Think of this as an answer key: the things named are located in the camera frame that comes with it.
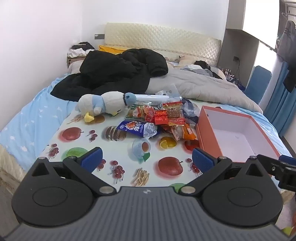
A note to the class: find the blue white snack bag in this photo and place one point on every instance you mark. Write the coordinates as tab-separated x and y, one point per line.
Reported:
134	128

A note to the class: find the fruit print tablecloth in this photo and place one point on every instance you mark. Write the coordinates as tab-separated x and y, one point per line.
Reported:
76	129

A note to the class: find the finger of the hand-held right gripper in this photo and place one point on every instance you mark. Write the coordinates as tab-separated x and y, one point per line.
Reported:
288	160
274	165

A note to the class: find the black puffer jacket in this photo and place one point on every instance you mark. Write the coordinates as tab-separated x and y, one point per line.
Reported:
111	69

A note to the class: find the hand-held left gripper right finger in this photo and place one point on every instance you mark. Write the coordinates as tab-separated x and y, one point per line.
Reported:
201	159

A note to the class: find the grey wall socket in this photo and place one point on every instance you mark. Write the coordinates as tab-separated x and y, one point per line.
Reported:
99	36

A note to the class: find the blue clear plastic bag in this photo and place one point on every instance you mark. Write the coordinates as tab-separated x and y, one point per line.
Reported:
190	111

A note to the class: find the orange cardboard box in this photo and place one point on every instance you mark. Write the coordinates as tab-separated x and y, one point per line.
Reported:
208	132

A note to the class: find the blue chair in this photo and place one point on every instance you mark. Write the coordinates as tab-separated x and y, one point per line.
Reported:
257	81

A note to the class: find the green clear snack packet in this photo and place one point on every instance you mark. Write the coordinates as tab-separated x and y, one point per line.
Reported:
129	114

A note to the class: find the white bag with black print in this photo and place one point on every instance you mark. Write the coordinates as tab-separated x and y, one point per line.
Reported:
161	106

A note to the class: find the dark cloth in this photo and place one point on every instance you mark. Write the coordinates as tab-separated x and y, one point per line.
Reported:
205	67

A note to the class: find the white blue plush penguin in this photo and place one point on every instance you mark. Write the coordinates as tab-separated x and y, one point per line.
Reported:
111	102

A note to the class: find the grey wardrobe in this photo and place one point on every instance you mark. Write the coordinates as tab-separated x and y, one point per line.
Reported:
233	41

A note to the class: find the grey blanket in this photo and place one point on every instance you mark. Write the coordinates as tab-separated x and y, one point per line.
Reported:
196	85

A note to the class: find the hanging dark clothes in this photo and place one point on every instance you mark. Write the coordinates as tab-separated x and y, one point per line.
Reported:
289	46

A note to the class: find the blue curtain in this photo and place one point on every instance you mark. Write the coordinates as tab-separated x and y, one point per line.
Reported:
282	106

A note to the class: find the pile of snack packets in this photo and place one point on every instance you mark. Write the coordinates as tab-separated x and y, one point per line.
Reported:
171	120

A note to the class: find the heap of clothes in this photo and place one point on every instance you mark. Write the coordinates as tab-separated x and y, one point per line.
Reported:
79	49

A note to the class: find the row of small bottles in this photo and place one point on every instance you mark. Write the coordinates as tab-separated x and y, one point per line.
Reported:
230	75

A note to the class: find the beige pillow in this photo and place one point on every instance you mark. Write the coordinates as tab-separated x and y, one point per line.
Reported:
185	60

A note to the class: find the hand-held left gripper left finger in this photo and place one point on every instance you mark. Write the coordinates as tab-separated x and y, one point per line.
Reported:
92	158

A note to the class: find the cream quilted headboard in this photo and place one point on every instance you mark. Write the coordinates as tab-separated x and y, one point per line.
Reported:
161	39

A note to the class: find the white cylindrical package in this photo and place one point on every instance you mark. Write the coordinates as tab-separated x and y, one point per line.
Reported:
150	98

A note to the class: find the yellow pillow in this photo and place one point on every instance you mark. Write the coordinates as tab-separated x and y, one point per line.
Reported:
108	49

